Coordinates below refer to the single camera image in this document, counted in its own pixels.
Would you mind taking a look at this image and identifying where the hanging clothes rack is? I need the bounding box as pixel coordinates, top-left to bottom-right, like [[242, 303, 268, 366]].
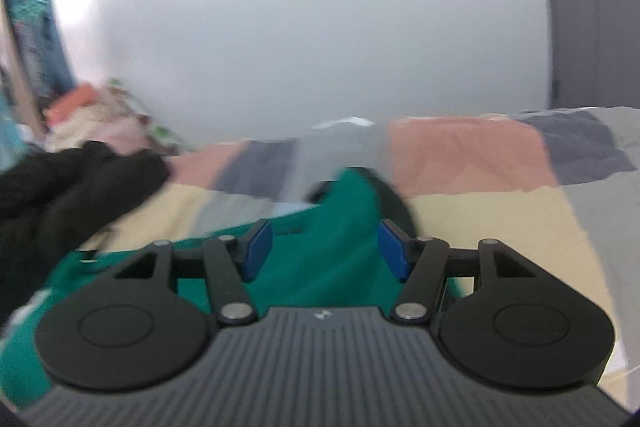
[[1, 0, 77, 156]]

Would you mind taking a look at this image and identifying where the green hoodie sweatshirt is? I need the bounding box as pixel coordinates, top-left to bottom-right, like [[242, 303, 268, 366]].
[[0, 166, 464, 410]]

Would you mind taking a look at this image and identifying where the grey wardrobe cabinet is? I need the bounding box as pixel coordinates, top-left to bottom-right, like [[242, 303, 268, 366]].
[[550, 0, 639, 108]]

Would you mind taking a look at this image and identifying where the patchwork bed quilt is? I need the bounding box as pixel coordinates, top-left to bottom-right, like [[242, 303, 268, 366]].
[[88, 107, 639, 409]]

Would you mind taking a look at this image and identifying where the black puffer jacket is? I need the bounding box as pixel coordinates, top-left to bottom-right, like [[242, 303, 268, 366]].
[[1, 141, 170, 322]]

